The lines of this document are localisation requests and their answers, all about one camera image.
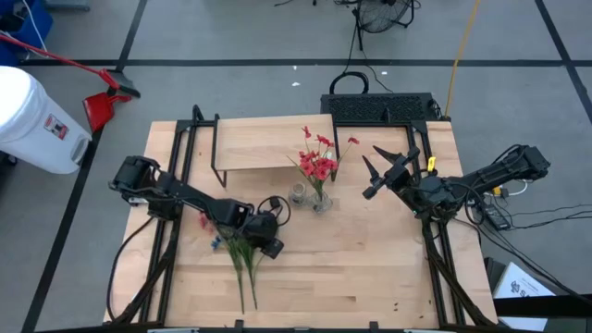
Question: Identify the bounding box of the blue artificial flower spray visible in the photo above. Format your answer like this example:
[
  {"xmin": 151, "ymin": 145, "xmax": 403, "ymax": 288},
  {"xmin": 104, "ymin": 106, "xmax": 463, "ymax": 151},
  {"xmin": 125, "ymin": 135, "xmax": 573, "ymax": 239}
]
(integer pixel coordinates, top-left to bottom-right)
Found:
[{"xmin": 211, "ymin": 235, "xmax": 260, "ymax": 311}]

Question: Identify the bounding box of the black computer case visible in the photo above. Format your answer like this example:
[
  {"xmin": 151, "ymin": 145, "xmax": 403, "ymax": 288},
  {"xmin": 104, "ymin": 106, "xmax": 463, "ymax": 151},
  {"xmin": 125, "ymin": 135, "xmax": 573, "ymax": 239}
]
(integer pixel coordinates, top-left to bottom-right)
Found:
[{"xmin": 320, "ymin": 92, "xmax": 440, "ymax": 124}]

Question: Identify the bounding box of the red artificial flower spray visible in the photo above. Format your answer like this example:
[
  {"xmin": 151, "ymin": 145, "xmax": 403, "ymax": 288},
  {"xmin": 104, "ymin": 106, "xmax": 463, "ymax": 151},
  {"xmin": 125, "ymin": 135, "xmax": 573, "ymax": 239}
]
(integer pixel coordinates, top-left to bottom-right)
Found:
[{"xmin": 286, "ymin": 125, "xmax": 361, "ymax": 204}]

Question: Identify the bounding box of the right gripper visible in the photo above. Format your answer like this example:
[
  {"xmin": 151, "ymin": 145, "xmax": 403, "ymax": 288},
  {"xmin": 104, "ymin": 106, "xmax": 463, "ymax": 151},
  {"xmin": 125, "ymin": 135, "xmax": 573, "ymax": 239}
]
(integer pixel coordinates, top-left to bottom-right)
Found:
[{"xmin": 362, "ymin": 145, "xmax": 422, "ymax": 200}]

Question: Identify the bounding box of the white plastic trash bin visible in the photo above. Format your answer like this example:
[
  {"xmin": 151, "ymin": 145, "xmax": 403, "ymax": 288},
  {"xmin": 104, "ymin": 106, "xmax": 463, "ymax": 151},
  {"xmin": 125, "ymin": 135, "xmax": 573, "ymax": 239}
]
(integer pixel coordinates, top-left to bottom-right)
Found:
[{"xmin": 0, "ymin": 65, "xmax": 93, "ymax": 176}]

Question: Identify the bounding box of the white paper sheet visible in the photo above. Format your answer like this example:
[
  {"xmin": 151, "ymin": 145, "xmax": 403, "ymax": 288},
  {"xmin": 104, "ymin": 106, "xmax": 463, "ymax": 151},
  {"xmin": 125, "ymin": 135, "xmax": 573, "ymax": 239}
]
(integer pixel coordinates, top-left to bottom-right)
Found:
[{"xmin": 492, "ymin": 262, "xmax": 556, "ymax": 332}]

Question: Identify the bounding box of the coiled black cable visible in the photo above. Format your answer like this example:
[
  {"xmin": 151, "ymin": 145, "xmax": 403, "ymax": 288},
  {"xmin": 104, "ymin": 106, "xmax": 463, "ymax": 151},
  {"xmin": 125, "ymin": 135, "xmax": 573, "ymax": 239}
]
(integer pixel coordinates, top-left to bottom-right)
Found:
[{"xmin": 328, "ymin": 71, "xmax": 370, "ymax": 96}]

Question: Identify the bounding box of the red-handled broom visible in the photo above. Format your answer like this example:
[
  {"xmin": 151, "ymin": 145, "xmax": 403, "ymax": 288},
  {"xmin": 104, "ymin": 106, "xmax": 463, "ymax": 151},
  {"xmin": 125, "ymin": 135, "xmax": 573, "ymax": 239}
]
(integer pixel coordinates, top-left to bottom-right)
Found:
[{"xmin": 0, "ymin": 31, "xmax": 142, "ymax": 99}]

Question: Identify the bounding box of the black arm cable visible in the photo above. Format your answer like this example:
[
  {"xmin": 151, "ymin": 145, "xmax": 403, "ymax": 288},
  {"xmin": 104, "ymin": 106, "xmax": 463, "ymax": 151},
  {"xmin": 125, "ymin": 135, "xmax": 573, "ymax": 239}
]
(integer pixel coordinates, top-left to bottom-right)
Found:
[{"xmin": 106, "ymin": 215, "xmax": 156, "ymax": 323}]

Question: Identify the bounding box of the black floor cable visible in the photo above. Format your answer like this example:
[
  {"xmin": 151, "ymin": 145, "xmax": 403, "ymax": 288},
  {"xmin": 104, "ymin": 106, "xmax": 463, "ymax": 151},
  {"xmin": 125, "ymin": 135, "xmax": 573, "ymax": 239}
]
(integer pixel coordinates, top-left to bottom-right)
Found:
[{"xmin": 503, "ymin": 203, "xmax": 592, "ymax": 232}]

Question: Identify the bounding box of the cut-pattern glass vase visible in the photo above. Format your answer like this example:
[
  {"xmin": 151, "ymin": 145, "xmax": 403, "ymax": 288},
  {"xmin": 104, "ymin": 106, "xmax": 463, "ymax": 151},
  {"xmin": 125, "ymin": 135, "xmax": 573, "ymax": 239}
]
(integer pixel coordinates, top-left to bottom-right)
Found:
[{"xmin": 308, "ymin": 190, "xmax": 334, "ymax": 215}]

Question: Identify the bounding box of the red dustpan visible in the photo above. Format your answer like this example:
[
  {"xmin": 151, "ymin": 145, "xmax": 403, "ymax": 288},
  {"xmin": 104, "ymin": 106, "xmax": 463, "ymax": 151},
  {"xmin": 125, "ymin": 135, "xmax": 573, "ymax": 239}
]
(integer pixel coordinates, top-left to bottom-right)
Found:
[{"xmin": 81, "ymin": 91, "xmax": 133, "ymax": 134}]

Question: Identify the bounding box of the pink artificial flower spray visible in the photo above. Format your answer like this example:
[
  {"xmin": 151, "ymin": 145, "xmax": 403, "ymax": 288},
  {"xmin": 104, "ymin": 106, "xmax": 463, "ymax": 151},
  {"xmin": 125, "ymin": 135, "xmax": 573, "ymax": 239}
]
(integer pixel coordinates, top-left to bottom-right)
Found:
[{"xmin": 198, "ymin": 212, "xmax": 246, "ymax": 315}]

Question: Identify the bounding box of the black floor fan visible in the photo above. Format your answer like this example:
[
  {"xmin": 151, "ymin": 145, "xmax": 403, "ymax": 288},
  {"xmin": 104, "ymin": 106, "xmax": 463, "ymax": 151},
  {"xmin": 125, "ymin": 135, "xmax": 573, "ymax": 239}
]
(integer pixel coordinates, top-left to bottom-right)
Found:
[{"xmin": 353, "ymin": 0, "xmax": 415, "ymax": 52}]

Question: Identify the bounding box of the wooden shelf with black legs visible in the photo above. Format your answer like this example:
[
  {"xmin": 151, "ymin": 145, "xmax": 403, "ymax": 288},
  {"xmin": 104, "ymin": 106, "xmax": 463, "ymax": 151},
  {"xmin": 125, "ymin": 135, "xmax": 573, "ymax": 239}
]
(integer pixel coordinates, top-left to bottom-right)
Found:
[{"xmin": 211, "ymin": 114, "xmax": 341, "ymax": 189}]

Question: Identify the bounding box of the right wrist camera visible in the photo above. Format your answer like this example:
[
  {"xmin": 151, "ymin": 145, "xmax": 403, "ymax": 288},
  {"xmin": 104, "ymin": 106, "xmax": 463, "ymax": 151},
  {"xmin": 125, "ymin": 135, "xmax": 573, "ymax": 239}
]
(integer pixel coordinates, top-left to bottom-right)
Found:
[{"xmin": 387, "ymin": 164, "xmax": 412, "ymax": 189}]

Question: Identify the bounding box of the blue bin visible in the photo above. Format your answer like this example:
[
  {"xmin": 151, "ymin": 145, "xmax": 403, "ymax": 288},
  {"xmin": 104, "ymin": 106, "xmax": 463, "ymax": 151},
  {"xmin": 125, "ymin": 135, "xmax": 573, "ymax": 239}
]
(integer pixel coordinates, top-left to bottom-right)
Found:
[{"xmin": 0, "ymin": 0, "xmax": 55, "ymax": 67}]

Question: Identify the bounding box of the yellow hanging cable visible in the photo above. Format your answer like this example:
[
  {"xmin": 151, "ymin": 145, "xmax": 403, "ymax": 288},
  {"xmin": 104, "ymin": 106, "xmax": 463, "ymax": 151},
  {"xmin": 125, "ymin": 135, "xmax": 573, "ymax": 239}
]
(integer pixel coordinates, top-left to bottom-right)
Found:
[{"xmin": 443, "ymin": 0, "xmax": 482, "ymax": 119}]

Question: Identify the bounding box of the white cable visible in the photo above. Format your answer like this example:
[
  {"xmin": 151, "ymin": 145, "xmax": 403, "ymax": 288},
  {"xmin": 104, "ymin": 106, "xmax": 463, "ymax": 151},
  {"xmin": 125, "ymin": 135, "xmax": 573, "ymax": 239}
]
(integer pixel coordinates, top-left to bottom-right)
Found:
[{"xmin": 501, "ymin": 179, "xmax": 529, "ymax": 198}]

